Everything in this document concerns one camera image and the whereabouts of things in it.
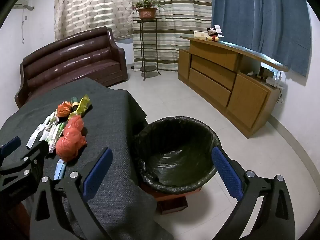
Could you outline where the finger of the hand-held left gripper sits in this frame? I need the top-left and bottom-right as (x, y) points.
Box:
(0, 141), (50, 178)
(0, 136), (22, 156)

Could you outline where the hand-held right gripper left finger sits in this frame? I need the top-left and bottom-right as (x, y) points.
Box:
(30, 147), (113, 240)

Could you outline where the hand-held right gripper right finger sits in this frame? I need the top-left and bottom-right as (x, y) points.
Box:
(211, 145), (295, 240)

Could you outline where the white paper wrapper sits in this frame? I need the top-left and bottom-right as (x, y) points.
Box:
(26, 115), (50, 148)

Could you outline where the toothpaste tube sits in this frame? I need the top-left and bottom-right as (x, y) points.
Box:
(54, 159), (67, 180)

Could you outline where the red plastic bag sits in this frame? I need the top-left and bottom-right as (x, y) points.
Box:
(55, 116), (87, 162)

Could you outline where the black-lined trash bin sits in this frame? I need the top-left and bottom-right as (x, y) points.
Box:
(134, 116), (222, 195)

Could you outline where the orange plastic bag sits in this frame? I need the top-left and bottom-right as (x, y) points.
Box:
(56, 101), (72, 118)

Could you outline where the yellow wrapper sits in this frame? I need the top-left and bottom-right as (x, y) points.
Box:
(67, 94), (91, 120)

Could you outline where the dark grey tablecloth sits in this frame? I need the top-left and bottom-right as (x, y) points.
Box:
(0, 77), (173, 240)

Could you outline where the red wooden stool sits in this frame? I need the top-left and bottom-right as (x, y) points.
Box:
(140, 180), (203, 215)

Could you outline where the wooden cabinet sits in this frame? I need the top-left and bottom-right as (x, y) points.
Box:
(178, 35), (289, 139)

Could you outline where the brown leather sofa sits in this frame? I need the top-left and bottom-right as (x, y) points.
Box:
(14, 26), (128, 109)

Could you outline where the white router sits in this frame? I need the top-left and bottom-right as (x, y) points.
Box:
(265, 72), (284, 88)

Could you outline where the small wooden box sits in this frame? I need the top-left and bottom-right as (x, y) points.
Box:
(259, 67), (274, 79)

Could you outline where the black metal plant stand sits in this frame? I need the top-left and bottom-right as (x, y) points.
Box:
(136, 18), (162, 81)

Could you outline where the mouse plush toy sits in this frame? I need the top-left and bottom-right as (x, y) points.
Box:
(205, 26), (223, 42)

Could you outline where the white air conditioner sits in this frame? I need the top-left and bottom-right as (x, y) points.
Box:
(14, 0), (34, 11)

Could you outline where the blue curtain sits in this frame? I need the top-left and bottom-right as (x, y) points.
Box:
(211, 0), (312, 77)

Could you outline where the beige patterned curtain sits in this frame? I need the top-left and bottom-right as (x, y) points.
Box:
(54, 0), (133, 40)

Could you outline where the striped curtain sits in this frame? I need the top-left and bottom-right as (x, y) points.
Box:
(131, 0), (213, 72)

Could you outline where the potted plant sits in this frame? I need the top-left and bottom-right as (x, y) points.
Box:
(132, 0), (165, 20)

